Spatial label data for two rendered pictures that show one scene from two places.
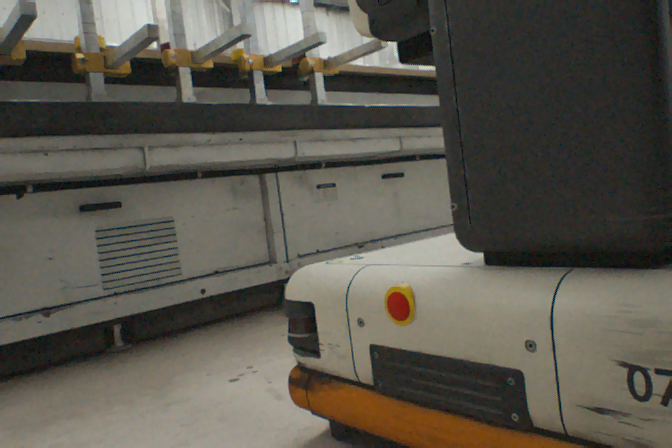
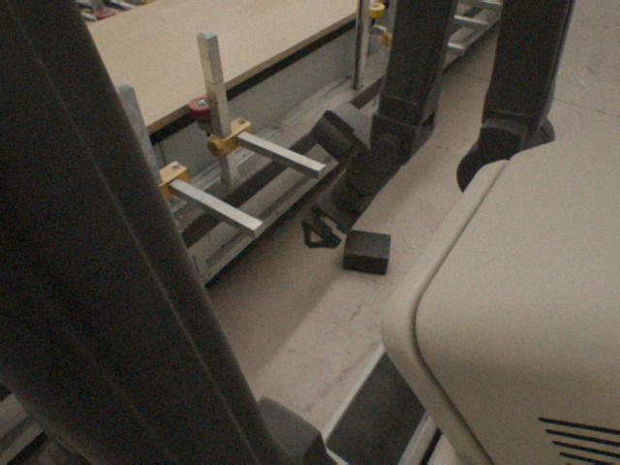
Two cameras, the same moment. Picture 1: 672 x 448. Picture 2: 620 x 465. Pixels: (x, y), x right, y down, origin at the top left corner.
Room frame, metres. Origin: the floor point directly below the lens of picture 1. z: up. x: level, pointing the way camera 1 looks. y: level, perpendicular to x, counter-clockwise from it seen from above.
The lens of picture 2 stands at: (0.91, 0.03, 1.52)
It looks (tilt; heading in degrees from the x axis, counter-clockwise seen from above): 46 degrees down; 346
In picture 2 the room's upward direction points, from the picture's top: straight up
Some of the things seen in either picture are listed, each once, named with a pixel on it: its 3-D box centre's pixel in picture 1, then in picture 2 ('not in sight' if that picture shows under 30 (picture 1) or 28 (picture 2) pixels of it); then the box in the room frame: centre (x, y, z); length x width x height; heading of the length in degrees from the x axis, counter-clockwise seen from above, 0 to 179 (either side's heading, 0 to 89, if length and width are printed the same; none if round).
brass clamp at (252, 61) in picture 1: (259, 64); (162, 185); (1.82, 0.19, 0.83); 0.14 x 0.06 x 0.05; 130
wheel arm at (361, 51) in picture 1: (339, 61); (257, 145); (1.93, -0.07, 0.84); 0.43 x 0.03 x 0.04; 40
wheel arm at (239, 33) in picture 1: (206, 53); not in sight; (1.60, 0.31, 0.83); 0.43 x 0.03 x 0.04; 40
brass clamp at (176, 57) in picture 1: (187, 59); not in sight; (1.66, 0.38, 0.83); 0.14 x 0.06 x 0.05; 130
